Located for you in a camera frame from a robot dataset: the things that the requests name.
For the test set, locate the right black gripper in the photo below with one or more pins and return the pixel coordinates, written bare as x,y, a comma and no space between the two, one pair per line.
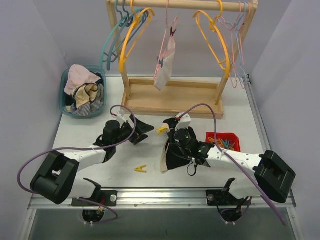
171,133

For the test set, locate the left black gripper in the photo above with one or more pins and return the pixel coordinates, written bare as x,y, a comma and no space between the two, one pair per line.
135,132

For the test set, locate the yellow clothes peg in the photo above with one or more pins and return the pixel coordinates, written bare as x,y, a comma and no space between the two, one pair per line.
162,130
141,169

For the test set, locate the black underwear with beige band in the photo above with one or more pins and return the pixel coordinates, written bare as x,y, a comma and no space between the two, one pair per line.
186,150

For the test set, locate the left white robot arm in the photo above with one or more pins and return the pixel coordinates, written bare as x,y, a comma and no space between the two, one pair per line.
57,180

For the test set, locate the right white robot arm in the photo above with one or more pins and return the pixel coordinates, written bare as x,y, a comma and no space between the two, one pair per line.
266,175

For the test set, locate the white pink hanging underwear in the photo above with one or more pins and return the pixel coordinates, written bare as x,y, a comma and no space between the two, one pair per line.
164,70

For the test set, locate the teal plastic hanger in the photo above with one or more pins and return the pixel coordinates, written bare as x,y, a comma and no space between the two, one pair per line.
121,19

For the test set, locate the blue grey plastic hanger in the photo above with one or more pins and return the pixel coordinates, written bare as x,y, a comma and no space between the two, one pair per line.
123,35

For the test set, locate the wooden clothes rack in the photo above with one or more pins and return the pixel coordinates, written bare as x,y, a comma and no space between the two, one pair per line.
209,53

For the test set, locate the colourful clothes pegs in bin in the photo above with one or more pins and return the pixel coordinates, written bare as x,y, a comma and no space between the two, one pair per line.
228,141

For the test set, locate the red plastic clip bin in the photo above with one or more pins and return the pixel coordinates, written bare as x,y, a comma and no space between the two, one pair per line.
210,137

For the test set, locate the teal plastic laundry basket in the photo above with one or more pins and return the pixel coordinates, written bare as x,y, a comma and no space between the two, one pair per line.
63,110

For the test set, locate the pile of clothes in basket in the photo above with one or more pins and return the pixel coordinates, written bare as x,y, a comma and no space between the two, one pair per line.
80,85

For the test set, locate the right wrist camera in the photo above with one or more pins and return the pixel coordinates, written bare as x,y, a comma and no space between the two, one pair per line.
183,121

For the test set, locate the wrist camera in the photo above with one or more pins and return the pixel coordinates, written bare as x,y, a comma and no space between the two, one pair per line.
121,114
183,121

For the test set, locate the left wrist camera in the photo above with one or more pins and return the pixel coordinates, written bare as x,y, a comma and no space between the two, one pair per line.
121,114

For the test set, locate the pink wire hanger with garment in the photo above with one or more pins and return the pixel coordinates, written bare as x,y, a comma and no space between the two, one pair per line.
170,30

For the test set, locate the aluminium mounting rail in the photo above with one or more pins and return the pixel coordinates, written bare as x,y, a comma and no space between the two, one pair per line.
136,198

